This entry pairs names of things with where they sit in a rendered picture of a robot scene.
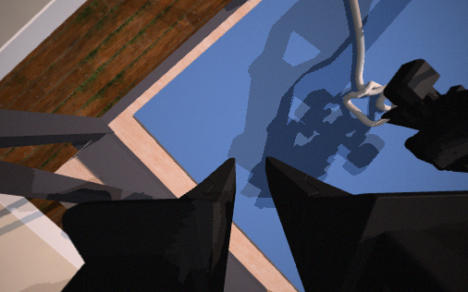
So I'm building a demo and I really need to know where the blue work mat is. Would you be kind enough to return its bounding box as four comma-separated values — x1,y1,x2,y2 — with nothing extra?
134,0,468,292

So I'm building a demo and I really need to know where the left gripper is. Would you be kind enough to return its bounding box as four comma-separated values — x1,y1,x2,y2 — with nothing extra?
381,58,468,131

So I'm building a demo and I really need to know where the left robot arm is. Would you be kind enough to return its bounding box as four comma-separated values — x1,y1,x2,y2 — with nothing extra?
404,111,468,173

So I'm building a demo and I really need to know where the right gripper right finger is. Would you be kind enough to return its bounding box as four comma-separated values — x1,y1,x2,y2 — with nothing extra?
265,156,468,292

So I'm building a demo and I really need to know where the white rope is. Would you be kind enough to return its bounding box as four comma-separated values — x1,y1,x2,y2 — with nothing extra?
343,0,397,127

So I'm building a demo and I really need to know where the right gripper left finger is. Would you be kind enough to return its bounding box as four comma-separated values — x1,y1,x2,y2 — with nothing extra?
62,158,236,292

